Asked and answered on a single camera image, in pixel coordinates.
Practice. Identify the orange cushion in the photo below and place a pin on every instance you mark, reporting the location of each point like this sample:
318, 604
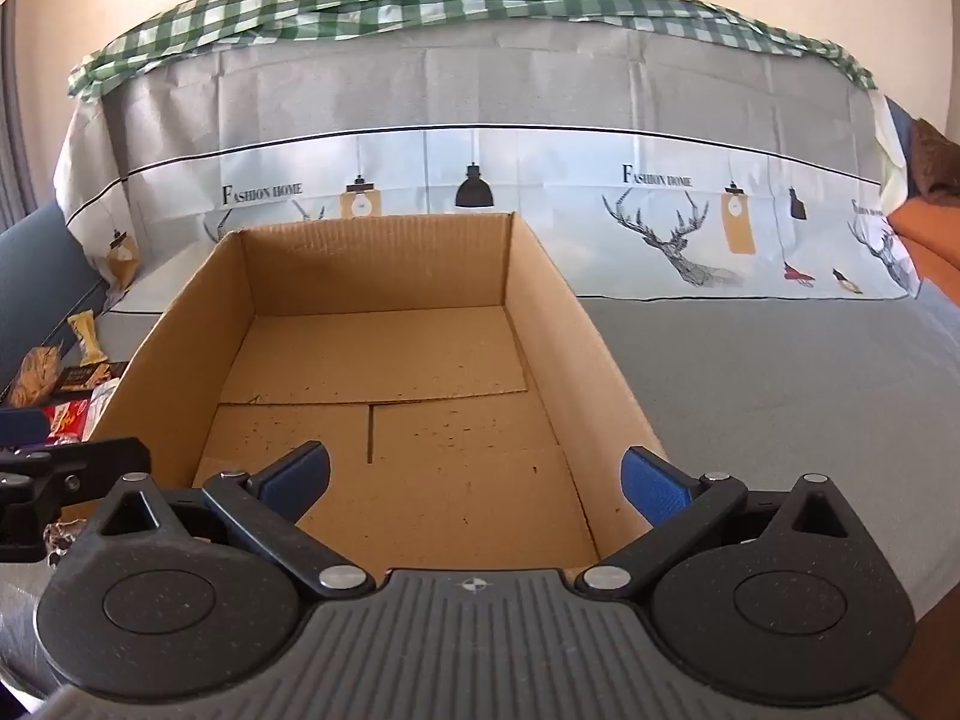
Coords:
930, 232

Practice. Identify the grey curtain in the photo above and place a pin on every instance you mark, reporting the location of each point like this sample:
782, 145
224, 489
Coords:
11, 127

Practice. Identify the cardboard box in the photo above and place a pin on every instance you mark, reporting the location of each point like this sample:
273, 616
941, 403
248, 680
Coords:
412, 345

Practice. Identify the green checked cloth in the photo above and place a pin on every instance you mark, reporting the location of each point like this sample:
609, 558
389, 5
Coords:
450, 0

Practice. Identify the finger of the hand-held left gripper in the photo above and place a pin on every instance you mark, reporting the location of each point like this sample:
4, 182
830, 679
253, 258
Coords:
90, 461
19, 426

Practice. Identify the silver foil packet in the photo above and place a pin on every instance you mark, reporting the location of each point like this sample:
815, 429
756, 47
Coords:
61, 542

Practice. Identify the printed grey sofa cover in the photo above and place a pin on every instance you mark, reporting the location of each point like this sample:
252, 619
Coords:
525, 90

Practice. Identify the brown blanket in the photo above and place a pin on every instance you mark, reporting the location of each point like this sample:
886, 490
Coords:
937, 157

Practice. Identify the red snack packet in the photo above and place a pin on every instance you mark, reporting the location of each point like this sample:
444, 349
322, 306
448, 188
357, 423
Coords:
66, 418

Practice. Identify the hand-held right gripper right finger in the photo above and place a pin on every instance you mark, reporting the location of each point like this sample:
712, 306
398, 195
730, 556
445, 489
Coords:
652, 487

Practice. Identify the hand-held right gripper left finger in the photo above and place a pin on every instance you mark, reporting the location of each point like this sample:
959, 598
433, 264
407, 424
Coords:
300, 476

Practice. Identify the dark cracker packet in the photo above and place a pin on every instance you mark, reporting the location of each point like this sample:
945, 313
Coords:
86, 376

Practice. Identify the white snack packet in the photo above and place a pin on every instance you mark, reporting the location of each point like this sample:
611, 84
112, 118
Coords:
101, 405

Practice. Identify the yellow snack bar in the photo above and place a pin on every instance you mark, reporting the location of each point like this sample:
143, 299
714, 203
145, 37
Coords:
86, 337

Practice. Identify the orange chips bag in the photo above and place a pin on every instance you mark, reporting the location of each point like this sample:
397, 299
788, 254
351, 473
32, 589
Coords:
37, 379

